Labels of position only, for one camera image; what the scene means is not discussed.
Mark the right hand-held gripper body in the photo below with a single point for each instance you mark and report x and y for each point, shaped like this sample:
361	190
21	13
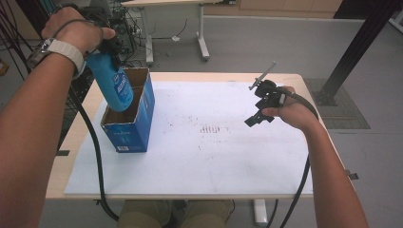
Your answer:
269	93

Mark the white table leg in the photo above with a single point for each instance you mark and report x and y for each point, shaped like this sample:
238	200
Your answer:
260	212

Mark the person's left hand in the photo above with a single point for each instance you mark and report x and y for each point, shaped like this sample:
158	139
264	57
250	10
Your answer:
76	30

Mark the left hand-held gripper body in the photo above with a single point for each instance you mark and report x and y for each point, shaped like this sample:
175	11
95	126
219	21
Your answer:
107	38

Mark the blue bottle with white cap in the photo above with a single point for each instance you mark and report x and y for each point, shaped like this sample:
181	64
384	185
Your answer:
115	85

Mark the white background desk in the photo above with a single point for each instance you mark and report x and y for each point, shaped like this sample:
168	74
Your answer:
202	34

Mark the person's right hand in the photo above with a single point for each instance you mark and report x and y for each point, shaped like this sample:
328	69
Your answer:
293	110

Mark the black metal post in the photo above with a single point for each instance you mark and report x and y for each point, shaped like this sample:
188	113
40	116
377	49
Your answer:
358	44
31	11

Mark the white paper sheet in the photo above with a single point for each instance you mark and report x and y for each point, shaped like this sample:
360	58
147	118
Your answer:
221	158

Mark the black table clip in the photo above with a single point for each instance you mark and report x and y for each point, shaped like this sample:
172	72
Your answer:
352	174
62	153

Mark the grey floor mat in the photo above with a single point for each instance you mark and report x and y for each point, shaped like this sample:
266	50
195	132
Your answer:
345	109

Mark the person's legs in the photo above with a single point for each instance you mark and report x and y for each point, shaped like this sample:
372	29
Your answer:
206	215

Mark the blue cardboard box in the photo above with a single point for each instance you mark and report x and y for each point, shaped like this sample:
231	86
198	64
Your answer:
136	133

